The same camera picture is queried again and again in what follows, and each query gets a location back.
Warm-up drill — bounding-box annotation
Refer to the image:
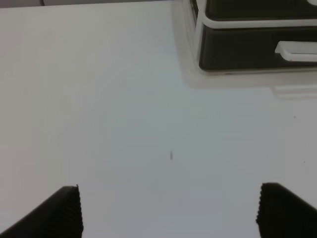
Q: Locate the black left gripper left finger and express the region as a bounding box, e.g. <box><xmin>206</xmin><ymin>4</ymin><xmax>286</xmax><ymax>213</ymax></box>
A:
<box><xmin>0</xmin><ymin>185</ymin><xmax>84</xmax><ymax>238</ymax></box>

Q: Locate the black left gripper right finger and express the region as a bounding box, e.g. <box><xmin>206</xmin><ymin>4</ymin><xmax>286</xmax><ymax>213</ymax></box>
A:
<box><xmin>256</xmin><ymin>182</ymin><xmax>317</xmax><ymax>238</ymax></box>

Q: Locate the dark translucent bottom drawer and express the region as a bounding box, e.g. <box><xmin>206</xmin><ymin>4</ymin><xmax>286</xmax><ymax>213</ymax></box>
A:
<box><xmin>199</xmin><ymin>27</ymin><xmax>317</xmax><ymax>71</ymax></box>

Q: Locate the dark translucent drawer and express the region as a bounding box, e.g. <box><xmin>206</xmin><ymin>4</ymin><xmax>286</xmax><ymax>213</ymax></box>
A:
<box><xmin>199</xmin><ymin>27</ymin><xmax>317</xmax><ymax>71</ymax></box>
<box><xmin>205</xmin><ymin>0</ymin><xmax>317</xmax><ymax>21</ymax></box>

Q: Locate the dark translucent middle drawer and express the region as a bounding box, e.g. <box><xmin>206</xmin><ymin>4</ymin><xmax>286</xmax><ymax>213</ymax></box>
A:
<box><xmin>205</xmin><ymin>0</ymin><xmax>317</xmax><ymax>21</ymax></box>

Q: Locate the white plastic drawer cabinet frame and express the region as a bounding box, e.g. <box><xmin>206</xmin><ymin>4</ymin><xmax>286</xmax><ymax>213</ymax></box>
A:
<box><xmin>172</xmin><ymin>0</ymin><xmax>317</xmax><ymax>89</ymax></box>

